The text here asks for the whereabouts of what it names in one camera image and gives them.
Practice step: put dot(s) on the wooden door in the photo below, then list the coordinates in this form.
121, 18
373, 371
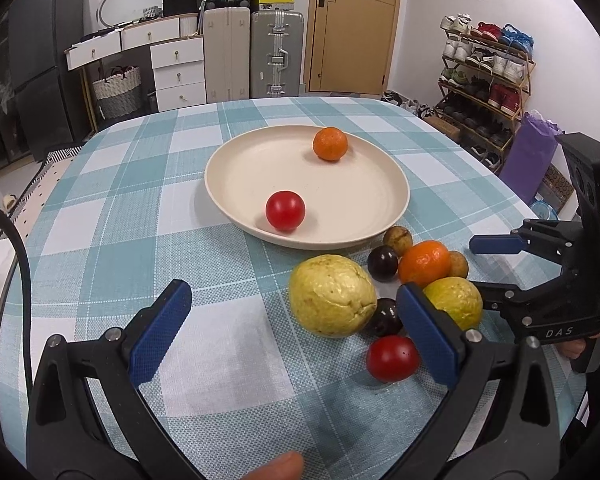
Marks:
352, 30

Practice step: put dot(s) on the dark grey refrigerator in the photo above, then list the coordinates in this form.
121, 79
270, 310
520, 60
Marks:
45, 60

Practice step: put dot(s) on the person's right hand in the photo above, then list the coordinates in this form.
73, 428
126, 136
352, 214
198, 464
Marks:
574, 348

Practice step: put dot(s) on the beige suitcase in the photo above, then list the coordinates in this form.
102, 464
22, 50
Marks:
226, 55

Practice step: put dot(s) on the cream round plate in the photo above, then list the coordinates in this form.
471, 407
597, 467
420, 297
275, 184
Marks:
330, 195

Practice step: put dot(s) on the woven laundry basket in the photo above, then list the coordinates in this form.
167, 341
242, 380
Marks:
117, 92

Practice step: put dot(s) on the person's left hand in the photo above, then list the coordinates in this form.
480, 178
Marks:
275, 467

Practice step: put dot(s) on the pale yellow guava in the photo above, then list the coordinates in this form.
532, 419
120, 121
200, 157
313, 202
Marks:
332, 295

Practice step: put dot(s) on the dark purple plum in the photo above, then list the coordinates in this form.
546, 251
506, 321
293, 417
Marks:
383, 263
385, 317

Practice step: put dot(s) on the wooden shoe rack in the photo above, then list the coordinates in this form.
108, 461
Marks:
522, 110

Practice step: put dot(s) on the silver suitcase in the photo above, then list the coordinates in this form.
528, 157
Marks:
277, 52

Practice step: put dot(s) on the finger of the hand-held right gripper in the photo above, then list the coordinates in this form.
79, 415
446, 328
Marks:
495, 244
505, 294

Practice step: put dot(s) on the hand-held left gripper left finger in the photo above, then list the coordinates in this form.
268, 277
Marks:
160, 332

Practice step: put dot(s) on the brown round fruit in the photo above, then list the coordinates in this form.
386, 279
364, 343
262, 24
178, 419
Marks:
458, 265
397, 240

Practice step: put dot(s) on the loose sneakers pile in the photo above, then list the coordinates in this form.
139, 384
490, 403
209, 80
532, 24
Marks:
405, 102

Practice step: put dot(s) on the oval white mirror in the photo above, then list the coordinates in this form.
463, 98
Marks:
105, 5

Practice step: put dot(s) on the red tomato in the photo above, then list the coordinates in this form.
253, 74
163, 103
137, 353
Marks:
285, 210
392, 358

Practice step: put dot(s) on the black and yellow shoe box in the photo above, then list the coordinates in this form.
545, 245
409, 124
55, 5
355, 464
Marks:
275, 2

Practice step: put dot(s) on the teal checked tablecloth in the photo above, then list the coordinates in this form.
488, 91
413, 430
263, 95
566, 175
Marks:
130, 260

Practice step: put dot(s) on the small white basket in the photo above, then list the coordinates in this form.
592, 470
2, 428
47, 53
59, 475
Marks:
151, 12

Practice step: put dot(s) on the yellow-green guava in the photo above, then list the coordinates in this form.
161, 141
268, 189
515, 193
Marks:
457, 302

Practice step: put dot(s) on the white drawer dresser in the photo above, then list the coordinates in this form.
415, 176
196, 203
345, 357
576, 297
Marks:
177, 75

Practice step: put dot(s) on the rows of racked shoes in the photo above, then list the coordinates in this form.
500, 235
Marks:
485, 60

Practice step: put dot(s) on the cardboard box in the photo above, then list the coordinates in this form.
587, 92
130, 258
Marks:
442, 127

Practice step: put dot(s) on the purple paper bag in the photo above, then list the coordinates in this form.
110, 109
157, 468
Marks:
530, 155

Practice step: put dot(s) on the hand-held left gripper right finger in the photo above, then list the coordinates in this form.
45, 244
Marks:
427, 332

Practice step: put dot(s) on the orange mandarin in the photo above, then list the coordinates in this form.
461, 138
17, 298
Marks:
424, 264
330, 144

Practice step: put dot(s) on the black storage box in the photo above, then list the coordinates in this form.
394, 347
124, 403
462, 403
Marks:
180, 5

